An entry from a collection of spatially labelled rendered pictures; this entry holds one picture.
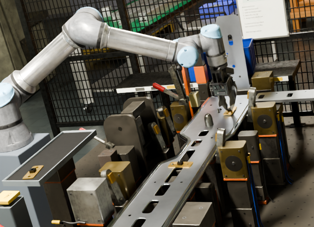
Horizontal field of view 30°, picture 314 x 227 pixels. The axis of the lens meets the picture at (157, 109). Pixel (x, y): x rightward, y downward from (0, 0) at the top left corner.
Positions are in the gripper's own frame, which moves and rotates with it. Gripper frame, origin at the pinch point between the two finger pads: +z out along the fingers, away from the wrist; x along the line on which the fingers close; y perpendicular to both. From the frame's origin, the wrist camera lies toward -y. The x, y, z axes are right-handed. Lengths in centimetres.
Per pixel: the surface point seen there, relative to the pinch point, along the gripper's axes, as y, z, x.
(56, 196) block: 74, -9, -38
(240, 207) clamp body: 44.6, 16.5, 12.4
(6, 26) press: -311, 46, -350
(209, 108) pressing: -5.5, 3.2, -11.0
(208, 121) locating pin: 13.9, -1.0, -4.8
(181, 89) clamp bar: -2.1, -8.1, -19.7
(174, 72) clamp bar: -0.3, -16.9, -20.1
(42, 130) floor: -214, 126, -273
